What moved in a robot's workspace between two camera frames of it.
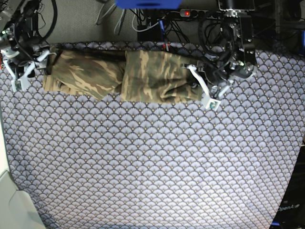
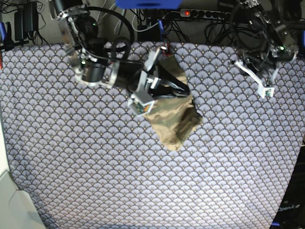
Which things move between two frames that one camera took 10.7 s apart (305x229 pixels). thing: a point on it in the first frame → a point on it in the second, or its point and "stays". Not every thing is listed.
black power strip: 199,13 stays
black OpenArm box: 291,213 stays
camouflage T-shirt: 138,76 → 176,117
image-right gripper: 223,67 → 265,59
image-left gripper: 22,51 → 134,76
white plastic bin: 17,210 stays
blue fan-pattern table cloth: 82,163 stays
